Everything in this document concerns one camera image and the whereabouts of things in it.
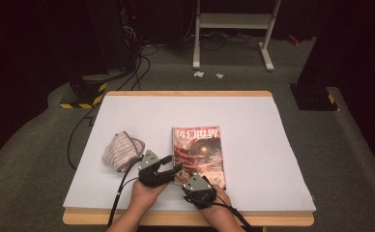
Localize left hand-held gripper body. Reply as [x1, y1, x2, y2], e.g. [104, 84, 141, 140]
[137, 149, 172, 189]

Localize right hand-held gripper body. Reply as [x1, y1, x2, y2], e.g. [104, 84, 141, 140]
[182, 173, 218, 210]

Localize red cover magazine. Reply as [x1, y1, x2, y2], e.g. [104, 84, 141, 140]
[171, 125, 227, 190]

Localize striped cloth face mask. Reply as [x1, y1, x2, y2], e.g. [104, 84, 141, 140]
[101, 130, 146, 173]

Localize person's right hand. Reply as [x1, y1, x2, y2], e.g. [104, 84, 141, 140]
[198, 176, 232, 216]

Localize person's left hand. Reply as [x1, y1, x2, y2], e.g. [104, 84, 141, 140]
[130, 180, 170, 216]

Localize white table cover sheet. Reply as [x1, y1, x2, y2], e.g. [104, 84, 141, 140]
[63, 95, 317, 213]

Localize black stand base hazard stripes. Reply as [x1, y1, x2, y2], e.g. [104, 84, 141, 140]
[289, 82, 340, 112]
[59, 75, 108, 110]

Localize black equipment rack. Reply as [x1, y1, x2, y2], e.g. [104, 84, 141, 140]
[117, 0, 145, 71]

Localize white metal stand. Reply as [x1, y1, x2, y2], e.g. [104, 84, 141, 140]
[192, 0, 281, 73]

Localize small red object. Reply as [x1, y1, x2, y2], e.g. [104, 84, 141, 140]
[286, 34, 301, 46]

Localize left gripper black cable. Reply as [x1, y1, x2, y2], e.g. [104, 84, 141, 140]
[106, 156, 145, 228]

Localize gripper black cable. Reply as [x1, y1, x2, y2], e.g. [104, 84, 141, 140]
[106, 156, 145, 228]
[208, 201, 257, 232]

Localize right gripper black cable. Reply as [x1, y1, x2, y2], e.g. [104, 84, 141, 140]
[208, 201, 257, 232]

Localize black floor cable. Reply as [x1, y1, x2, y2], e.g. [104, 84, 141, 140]
[67, 104, 101, 172]

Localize black cable bundle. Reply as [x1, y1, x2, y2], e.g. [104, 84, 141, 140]
[116, 44, 160, 92]

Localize cables under white stand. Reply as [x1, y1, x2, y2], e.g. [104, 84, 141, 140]
[182, 30, 264, 52]

